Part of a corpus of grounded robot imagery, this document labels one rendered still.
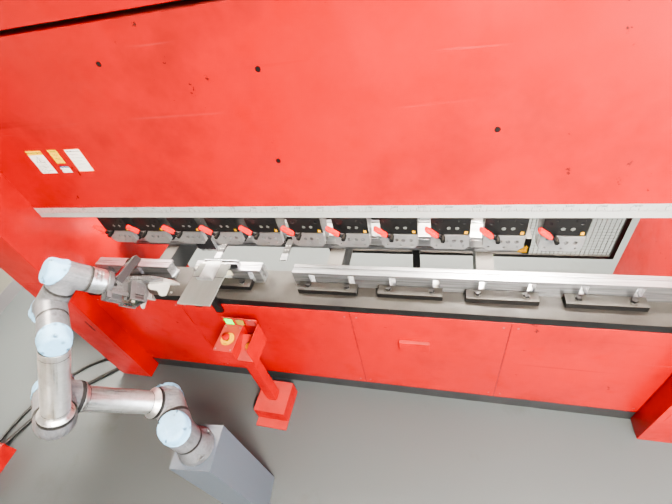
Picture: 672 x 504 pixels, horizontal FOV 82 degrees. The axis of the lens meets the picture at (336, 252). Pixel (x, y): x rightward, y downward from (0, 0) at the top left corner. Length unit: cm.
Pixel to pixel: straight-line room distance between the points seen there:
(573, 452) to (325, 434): 133
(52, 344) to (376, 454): 178
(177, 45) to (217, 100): 19
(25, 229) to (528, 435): 283
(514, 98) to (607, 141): 32
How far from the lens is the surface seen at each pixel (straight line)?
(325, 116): 135
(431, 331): 195
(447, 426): 252
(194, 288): 206
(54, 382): 133
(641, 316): 200
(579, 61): 130
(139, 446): 301
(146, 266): 240
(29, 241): 248
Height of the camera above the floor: 235
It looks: 44 degrees down
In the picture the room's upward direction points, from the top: 14 degrees counter-clockwise
